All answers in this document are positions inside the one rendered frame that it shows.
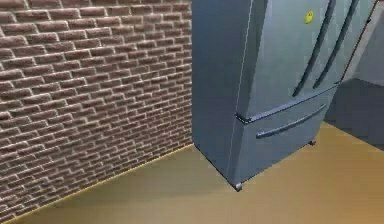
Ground dark curved fridge handle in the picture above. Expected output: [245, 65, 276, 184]
[312, 0, 361, 90]
[292, 0, 337, 98]

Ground grey steel fridge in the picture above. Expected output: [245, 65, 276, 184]
[191, 0, 379, 192]

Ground dark fridge drawer handle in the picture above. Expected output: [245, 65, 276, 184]
[255, 103, 328, 140]

